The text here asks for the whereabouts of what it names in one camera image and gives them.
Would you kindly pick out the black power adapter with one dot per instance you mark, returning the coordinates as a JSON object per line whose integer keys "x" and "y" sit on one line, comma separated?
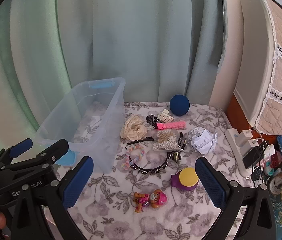
{"x": 252, "y": 156}

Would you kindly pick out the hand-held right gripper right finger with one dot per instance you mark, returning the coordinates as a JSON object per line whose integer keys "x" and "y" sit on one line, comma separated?
{"x": 211, "y": 185}

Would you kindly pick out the cream lace scrunchie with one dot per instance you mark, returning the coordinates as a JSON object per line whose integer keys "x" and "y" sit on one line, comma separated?
{"x": 133, "y": 127}

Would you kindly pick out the pastel braided headband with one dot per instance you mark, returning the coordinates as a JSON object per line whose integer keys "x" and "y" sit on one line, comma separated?
{"x": 137, "y": 152}

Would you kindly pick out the white tube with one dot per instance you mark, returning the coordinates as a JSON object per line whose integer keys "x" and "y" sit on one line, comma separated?
{"x": 269, "y": 151}

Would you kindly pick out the teal round container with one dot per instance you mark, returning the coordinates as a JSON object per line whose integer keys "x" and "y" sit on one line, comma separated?
{"x": 268, "y": 168}

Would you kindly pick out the clear cotton swab box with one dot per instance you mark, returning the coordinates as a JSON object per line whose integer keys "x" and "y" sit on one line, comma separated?
{"x": 166, "y": 140}

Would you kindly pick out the red pink pouch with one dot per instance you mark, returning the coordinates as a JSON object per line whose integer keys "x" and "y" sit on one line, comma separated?
{"x": 277, "y": 156}

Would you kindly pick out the white power strip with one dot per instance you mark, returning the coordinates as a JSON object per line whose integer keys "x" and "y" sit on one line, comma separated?
{"x": 232, "y": 136}

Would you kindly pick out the blue ball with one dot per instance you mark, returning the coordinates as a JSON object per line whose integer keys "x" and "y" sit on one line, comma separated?
{"x": 179, "y": 105}

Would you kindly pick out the black gold action figure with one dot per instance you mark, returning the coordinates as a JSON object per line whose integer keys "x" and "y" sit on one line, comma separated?
{"x": 181, "y": 145}

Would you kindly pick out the pink hair roller clip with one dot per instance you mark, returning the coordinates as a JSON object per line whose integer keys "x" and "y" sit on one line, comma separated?
{"x": 171, "y": 125}

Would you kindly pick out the clear plastic storage container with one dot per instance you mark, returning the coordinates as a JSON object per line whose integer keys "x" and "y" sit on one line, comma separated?
{"x": 98, "y": 105}

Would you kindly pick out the black studded headband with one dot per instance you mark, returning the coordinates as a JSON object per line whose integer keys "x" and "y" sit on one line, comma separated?
{"x": 151, "y": 172}

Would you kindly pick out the black toy car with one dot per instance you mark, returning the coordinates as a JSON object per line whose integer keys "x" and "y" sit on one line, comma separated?
{"x": 153, "y": 120}

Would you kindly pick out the purple toy with yellow cap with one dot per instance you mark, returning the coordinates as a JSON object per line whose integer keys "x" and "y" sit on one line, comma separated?
{"x": 187, "y": 177}

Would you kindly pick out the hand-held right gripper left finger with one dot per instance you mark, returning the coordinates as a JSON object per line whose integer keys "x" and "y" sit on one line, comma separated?
{"x": 77, "y": 183}

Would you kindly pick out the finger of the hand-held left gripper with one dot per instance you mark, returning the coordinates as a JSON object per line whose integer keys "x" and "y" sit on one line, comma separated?
{"x": 48, "y": 155}
{"x": 21, "y": 148}

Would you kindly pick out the white charger plug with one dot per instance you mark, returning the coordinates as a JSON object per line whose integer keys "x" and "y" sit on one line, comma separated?
{"x": 243, "y": 136}
{"x": 250, "y": 146}

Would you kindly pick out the cream hair claw clip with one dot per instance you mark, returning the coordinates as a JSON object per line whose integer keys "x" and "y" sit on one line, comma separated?
{"x": 165, "y": 117}

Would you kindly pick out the white paper ball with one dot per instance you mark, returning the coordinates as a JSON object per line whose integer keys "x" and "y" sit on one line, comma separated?
{"x": 202, "y": 140}

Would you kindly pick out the brown wooden furniture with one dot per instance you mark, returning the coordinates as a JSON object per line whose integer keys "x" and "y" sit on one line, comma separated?
{"x": 233, "y": 112}

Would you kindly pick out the pale green curtain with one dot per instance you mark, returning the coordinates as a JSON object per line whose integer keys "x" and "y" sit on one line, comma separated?
{"x": 131, "y": 42}

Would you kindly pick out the beige tape roll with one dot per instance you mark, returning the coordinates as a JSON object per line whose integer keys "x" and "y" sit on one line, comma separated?
{"x": 272, "y": 187}

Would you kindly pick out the pink pup toy figure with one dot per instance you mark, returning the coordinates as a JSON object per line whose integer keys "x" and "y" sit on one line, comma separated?
{"x": 153, "y": 198}

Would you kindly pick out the white appliance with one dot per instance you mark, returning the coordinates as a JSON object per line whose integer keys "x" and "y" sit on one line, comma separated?
{"x": 253, "y": 67}

